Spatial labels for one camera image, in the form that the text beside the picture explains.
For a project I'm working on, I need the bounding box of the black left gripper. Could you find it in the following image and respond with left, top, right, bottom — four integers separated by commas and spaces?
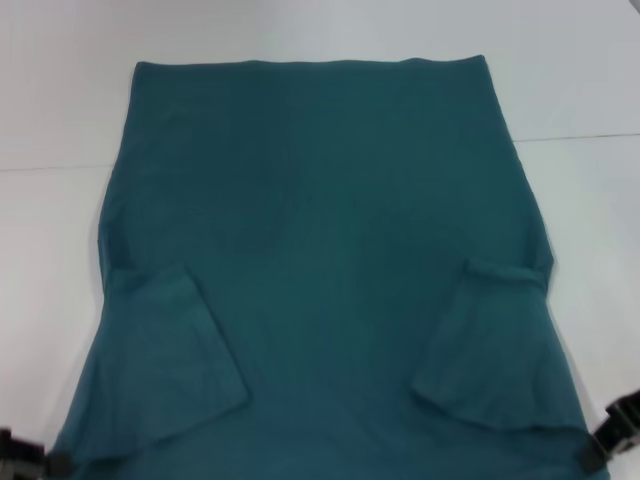
0, 428, 74, 480

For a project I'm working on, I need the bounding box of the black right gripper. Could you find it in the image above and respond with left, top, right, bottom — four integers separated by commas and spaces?
582, 392, 640, 471

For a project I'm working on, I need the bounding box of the teal t-shirt with FREE print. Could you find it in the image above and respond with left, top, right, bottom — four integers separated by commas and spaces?
47, 53, 611, 480

